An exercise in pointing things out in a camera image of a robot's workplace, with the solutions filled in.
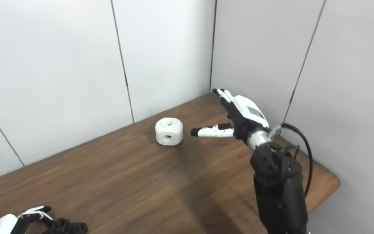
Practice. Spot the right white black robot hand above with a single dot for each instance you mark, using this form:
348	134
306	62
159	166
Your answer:
247	113

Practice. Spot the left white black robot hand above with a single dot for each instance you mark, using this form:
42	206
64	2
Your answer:
5	226

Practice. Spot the black flanged holder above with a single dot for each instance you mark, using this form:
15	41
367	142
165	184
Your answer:
67	227

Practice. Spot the white block with holes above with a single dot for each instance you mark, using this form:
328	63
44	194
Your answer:
169	131

